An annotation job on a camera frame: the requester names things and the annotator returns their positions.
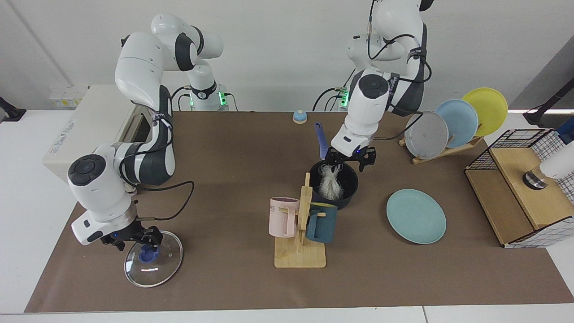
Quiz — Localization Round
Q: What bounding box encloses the black stand foot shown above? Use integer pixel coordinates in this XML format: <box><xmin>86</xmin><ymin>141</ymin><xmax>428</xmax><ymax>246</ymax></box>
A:
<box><xmin>522</xmin><ymin>77</ymin><xmax>574</xmax><ymax>127</ymax></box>
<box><xmin>0</xmin><ymin>96</ymin><xmax>26</xmax><ymax>122</ymax></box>

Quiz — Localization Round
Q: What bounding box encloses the white vermicelli bundle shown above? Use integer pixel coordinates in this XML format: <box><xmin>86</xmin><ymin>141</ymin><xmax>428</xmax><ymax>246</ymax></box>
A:
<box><xmin>319</xmin><ymin>164</ymin><xmax>345</xmax><ymax>201</ymax></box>

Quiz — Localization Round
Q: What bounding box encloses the light blue round plate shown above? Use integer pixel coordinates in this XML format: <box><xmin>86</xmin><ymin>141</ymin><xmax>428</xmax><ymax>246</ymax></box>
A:
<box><xmin>434</xmin><ymin>99</ymin><xmax>479</xmax><ymax>149</ymax></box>

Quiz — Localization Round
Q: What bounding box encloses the brown table cloth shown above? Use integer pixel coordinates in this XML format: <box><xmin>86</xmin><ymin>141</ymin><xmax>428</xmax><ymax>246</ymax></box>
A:
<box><xmin>25</xmin><ymin>111</ymin><xmax>574</xmax><ymax>313</ymax></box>

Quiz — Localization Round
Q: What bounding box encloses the wooden plate rack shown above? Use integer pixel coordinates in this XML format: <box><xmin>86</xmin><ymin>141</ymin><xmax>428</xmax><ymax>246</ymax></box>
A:
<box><xmin>399</xmin><ymin>135</ymin><xmax>485</xmax><ymax>165</ymax></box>

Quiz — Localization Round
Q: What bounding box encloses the wooden cup stand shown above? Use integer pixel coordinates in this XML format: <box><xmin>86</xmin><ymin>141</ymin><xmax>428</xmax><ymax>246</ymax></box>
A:
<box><xmin>274</xmin><ymin>173</ymin><xmax>327</xmax><ymax>269</ymax></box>

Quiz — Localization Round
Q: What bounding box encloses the green round plate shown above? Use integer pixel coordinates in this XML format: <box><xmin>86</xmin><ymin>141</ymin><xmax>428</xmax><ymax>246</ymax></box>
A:
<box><xmin>386</xmin><ymin>188</ymin><xmax>447</xmax><ymax>245</ymax></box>

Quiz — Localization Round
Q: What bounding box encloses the teal mug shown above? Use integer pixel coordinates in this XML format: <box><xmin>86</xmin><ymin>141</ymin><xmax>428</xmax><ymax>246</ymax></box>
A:
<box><xmin>306</xmin><ymin>203</ymin><xmax>338</xmax><ymax>244</ymax></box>

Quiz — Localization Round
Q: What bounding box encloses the white wall socket strip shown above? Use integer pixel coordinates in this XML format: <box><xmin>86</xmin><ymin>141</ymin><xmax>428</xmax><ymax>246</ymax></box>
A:
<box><xmin>48</xmin><ymin>86</ymin><xmax>88</xmax><ymax>108</ymax></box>

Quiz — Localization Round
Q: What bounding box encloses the yellow round plate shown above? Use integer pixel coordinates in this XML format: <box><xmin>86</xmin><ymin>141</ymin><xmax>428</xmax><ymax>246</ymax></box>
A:
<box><xmin>462</xmin><ymin>87</ymin><xmax>509</xmax><ymax>137</ymax></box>

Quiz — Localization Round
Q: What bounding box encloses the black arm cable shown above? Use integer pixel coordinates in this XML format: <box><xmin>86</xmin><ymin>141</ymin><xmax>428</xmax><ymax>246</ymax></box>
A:
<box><xmin>367</xmin><ymin>0</ymin><xmax>434</xmax><ymax>141</ymax></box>
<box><xmin>121</xmin><ymin>119</ymin><xmax>196</xmax><ymax>221</ymax></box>

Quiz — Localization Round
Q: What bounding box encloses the pink mug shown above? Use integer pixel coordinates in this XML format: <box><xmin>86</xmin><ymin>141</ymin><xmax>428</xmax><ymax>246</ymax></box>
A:
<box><xmin>269</xmin><ymin>196</ymin><xmax>300</xmax><ymax>238</ymax></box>

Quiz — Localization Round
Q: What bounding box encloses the white cylinder silver ring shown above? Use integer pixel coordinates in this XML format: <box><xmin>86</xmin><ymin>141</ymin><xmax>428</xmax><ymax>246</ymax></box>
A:
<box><xmin>522</xmin><ymin>150</ymin><xmax>574</xmax><ymax>190</ymax></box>

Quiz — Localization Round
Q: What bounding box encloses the black pot blue handle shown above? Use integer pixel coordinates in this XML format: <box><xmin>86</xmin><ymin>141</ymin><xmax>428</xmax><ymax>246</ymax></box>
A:
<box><xmin>309</xmin><ymin>122</ymin><xmax>359</xmax><ymax>210</ymax></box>

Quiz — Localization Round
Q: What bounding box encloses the grey round plate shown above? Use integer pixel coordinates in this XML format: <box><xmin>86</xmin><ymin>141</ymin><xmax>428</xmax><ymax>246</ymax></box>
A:
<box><xmin>404</xmin><ymin>111</ymin><xmax>449</xmax><ymax>160</ymax></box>

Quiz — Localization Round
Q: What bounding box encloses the glass lid blue knob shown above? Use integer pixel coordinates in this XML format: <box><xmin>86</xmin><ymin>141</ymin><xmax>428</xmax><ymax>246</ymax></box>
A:
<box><xmin>124</xmin><ymin>230</ymin><xmax>183</xmax><ymax>288</ymax></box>

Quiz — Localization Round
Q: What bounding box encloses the pale toaster oven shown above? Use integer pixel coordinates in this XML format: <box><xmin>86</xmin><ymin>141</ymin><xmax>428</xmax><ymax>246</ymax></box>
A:
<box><xmin>43</xmin><ymin>84</ymin><xmax>157</xmax><ymax>184</ymax></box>

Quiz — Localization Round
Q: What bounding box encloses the wire basket wooden floor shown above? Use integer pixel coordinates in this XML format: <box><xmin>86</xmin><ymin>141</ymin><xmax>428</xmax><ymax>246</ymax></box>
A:
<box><xmin>465</xmin><ymin>128</ymin><xmax>574</xmax><ymax>249</ymax></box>

